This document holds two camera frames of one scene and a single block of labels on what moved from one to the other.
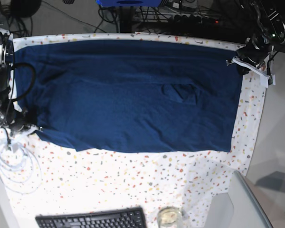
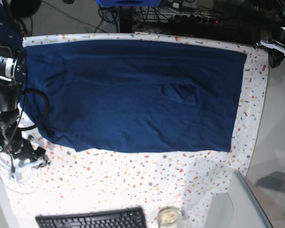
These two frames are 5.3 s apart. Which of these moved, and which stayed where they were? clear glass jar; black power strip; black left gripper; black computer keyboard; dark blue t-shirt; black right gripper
Moved: black right gripper; black left gripper
Stayed: black power strip; dark blue t-shirt; clear glass jar; black computer keyboard
